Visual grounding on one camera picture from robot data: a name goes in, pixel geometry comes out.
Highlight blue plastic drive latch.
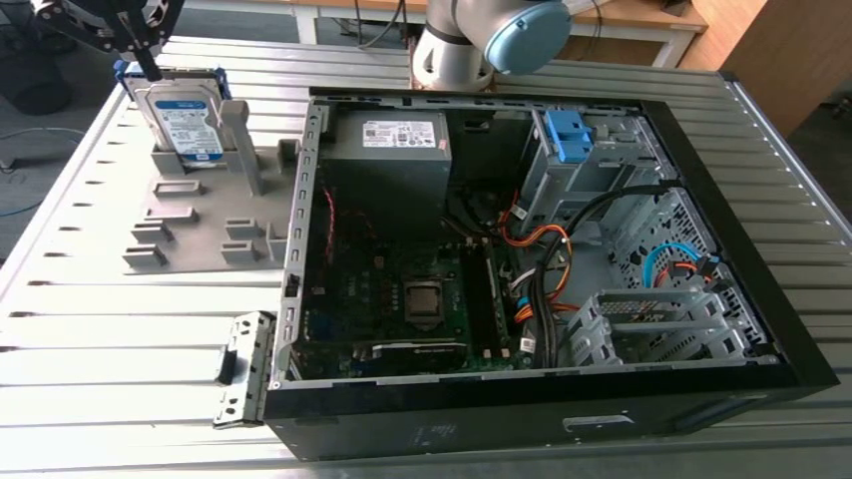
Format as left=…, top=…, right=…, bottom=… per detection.
left=541, top=110, right=593, bottom=164

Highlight thick black cable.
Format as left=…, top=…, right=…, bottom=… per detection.
left=534, top=185, right=673, bottom=368

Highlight black office chair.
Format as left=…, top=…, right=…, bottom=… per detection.
left=0, top=0, right=81, bottom=116

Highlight metal disk bay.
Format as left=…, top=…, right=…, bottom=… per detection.
left=561, top=286, right=780, bottom=368

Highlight blue floor cable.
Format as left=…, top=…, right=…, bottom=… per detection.
left=0, top=197, right=38, bottom=219

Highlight black graphics card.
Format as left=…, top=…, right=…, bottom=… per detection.
left=352, top=340, right=470, bottom=373

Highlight black RAM slot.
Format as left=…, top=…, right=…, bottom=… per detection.
left=482, top=237, right=514, bottom=358
left=461, top=238, right=497, bottom=359

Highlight metal optical drive cage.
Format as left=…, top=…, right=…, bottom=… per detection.
left=517, top=107, right=680, bottom=231

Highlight hard disk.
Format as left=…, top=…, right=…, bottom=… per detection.
left=113, top=59, right=232, bottom=164

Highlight white floor cable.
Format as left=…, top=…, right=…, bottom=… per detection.
left=0, top=125, right=86, bottom=144

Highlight metal expansion slot bracket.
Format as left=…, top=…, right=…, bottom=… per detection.
left=212, top=309, right=278, bottom=430

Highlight wooden cabinet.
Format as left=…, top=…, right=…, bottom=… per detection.
left=677, top=0, right=852, bottom=139

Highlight grey power supply unit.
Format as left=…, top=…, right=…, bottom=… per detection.
left=316, top=109, right=454, bottom=236

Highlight green motherboard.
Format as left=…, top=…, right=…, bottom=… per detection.
left=296, top=174, right=533, bottom=378

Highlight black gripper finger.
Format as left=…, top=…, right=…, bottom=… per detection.
left=32, top=0, right=152, bottom=84
left=136, top=0, right=188, bottom=84

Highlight orange wire bundle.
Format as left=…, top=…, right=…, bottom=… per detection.
left=498, top=192, right=581, bottom=325

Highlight thin red wire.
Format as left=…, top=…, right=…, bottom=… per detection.
left=321, top=187, right=340, bottom=261

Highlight orange power wire with connector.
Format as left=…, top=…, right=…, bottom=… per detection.
left=654, top=259, right=717, bottom=290

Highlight grey parts rack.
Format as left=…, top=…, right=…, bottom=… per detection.
left=118, top=98, right=305, bottom=274

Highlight black PC case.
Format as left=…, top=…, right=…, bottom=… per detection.
left=262, top=85, right=841, bottom=463

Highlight CPU socket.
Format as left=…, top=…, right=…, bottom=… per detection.
left=398, top=279, right=448, bottom=330

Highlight blue data wire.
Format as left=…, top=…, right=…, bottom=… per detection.
left=642, top=241, right=726, bottom=293

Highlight wooden desk with white frame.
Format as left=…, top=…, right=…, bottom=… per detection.
left=292, top=0, right=708, bottom=69

